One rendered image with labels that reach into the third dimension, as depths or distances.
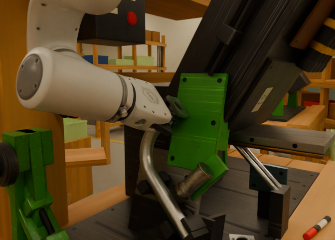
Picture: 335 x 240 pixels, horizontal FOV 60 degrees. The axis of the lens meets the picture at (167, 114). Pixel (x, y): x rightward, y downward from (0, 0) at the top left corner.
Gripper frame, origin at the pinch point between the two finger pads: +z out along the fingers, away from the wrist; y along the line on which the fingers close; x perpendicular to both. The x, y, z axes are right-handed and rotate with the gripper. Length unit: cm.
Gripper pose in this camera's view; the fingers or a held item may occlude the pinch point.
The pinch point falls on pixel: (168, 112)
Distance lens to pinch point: 63.0
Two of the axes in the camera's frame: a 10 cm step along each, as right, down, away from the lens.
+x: -6.8, 6.4, 3.7
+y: -4.6, -7.6, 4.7
